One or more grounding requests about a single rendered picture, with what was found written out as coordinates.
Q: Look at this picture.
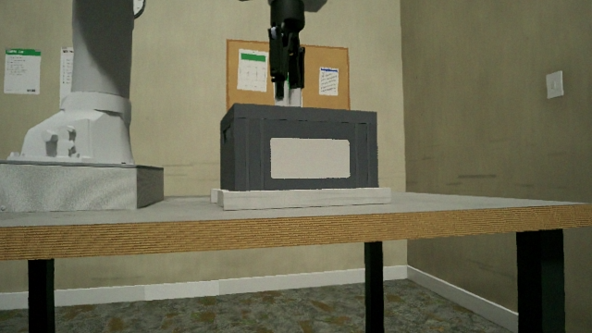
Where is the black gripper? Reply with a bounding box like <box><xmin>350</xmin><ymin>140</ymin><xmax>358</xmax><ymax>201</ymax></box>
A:
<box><xmin>268</xmin><ymin>0</ymin><xmax>305</xmax><ymax>107</ymax></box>

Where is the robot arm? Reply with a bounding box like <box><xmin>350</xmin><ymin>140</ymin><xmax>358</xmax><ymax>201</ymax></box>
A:
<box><xmin>7</xmin><ymin>0</ymin><xmax>135</xmax><ymax>164</ymax></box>

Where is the dark grey crate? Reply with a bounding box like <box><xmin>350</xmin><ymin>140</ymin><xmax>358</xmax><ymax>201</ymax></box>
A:
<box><xmin>220</xmin><ymin>104</ymin><xmax>378</xmax><ymax>191</ymax></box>

